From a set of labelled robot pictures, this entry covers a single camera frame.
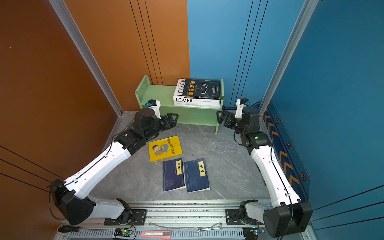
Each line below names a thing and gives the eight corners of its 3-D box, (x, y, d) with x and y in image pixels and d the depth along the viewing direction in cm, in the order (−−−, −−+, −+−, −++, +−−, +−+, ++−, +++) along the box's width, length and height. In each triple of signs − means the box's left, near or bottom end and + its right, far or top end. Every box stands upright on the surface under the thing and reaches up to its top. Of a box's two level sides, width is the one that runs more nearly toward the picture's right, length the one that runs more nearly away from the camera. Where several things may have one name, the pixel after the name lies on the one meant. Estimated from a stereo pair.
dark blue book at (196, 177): (187, 193, 83) (187, 192, 81) (184, 162, 95) (184, 160, 93) (210, 190, 84) (210, 189, 82) (204, 159, 96) (204, 158, 94)
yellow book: (151, 163, 94) (150, 161, 92) (148, 144, 103) (148, 142, 102) (183, 154, 98) (183, 152, 96) (178, 136, 107) (178, 134, 105)
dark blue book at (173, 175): (163, 192, 83) (163, 191, 81) (163, 163, 94) (162, 161, 92) (186, 188, 84) (186, 186, 82) (182, 159, 96) (182, 157, 94)
